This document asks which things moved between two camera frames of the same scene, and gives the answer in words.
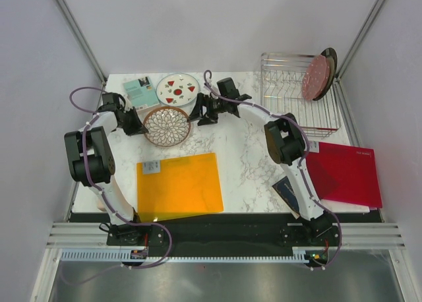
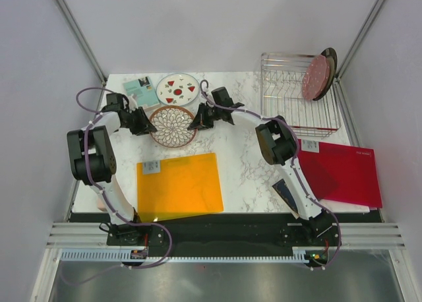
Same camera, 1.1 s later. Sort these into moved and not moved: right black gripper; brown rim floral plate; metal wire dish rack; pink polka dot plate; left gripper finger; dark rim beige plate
Moved: left gripper finger; right black gripper
Not moved: brown rim floral plate; pink polka dot plate; dark rim beige plate; metal wire dish rack
